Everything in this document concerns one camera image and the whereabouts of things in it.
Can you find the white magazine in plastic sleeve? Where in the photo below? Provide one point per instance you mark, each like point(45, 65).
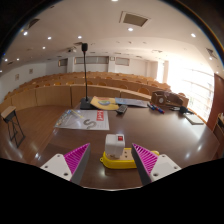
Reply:
point(83, 120)

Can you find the white closed notebook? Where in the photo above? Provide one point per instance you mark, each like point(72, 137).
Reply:
point(193, 119)

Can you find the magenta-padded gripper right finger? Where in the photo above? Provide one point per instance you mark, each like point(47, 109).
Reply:
point(160, 166)

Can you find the square ceiling air vent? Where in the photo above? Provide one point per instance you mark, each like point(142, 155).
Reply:
point(134, 19)

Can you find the black handheld microphone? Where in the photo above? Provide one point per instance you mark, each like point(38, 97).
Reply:
point(183, 109)

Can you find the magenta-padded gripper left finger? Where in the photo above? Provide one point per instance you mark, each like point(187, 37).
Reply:
point(60, 165)

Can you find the wooden side cabinet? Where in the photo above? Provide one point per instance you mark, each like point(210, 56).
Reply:
point(220, 133)

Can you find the group of ceiling spotlights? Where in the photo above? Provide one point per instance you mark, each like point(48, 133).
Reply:
point(130, 29)

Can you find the rows of wooden auditorium seats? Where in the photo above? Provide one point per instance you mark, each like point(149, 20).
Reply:
point(50, 93)

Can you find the yellow booklet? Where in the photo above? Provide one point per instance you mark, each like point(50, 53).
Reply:
point(101, 103)

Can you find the wooden desk organizer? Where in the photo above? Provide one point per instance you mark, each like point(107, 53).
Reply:
point(166, 98)

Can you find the large bright window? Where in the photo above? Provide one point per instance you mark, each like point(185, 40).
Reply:
point(196, 90)

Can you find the blue booklet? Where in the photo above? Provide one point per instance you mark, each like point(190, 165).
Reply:
point(131, 102)

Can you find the black gooseneck desk microphone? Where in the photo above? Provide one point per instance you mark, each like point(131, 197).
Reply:
point(86, 101)

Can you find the blue marker pen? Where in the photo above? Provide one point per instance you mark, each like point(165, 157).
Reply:
point(150, 106)

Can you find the black remote control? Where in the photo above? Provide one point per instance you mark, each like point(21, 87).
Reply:
point(121, 109)

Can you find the red marker pen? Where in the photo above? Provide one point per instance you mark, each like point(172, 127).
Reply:
point(158, 108)

